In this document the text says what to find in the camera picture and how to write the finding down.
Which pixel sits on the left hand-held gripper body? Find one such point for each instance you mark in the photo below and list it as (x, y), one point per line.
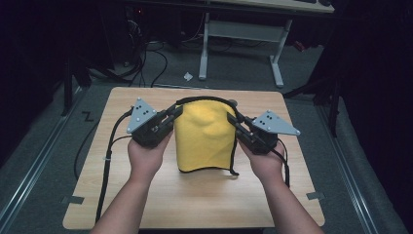
(146, 128)

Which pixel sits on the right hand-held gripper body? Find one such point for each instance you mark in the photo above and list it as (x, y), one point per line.
(264, 135)

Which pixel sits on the grey and yellow cloth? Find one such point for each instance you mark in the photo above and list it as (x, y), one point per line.
(203, 136)

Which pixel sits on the person's right hand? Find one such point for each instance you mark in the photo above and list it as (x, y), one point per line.
(264, 164)

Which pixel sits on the person's left hand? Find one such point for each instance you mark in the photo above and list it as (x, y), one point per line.
(147, 161)

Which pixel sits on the white paper scrap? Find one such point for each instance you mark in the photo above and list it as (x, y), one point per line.
(188, 76)

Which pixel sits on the black metal stand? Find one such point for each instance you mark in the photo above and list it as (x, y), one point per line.
(334, 113)
(67, 94)

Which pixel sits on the grey tape piece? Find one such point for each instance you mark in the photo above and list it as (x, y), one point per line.
(72, 200)
(315, 195)

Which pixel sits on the metal floor rail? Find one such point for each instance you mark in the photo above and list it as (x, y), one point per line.
(344, 169)
(32, 169)

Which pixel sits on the white frame desk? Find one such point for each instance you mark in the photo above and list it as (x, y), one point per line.
(243, 31)

